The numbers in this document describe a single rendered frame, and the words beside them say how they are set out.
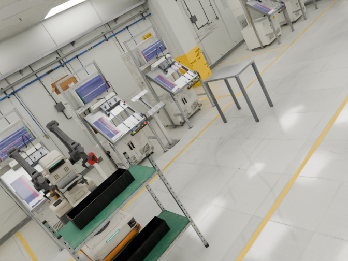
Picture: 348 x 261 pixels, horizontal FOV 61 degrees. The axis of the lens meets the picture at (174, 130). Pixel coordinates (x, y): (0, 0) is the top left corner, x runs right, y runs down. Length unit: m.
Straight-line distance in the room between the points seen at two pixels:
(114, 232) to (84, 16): 4.85
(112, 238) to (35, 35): 4.40
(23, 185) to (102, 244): 1.61
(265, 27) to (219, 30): 1.68
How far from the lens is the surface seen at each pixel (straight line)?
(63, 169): 3.25
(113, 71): 6.96
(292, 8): 9.31
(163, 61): 5.81
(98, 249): 3.51
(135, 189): 2.40
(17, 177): 4.67
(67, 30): 6.79
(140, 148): 5.22
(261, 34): 8.14
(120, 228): 3.54
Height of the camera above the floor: 1.97
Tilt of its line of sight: 20 degrees down
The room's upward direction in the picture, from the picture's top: 31 degrees counter-clockwise
